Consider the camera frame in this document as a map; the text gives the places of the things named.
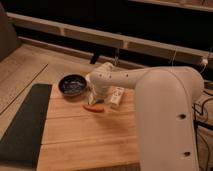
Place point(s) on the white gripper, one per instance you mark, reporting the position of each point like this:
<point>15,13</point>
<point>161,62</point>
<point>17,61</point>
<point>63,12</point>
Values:
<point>97,90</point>

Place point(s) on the orange red pepper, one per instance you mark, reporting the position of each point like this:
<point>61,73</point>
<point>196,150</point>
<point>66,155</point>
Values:
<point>94,108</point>

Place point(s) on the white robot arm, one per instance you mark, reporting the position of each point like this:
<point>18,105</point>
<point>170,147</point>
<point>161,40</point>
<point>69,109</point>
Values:
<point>163,112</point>

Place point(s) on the white plastic bottle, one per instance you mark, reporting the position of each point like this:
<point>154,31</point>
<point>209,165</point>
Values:
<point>116,97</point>

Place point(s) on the dark blue bowl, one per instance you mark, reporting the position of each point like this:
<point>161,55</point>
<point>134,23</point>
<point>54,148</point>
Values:
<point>72,85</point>

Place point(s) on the dark green mat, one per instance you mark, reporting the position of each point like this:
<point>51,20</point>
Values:
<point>20,145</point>

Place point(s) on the white wall shelf rail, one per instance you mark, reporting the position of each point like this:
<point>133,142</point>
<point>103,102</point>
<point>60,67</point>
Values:
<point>139,45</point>

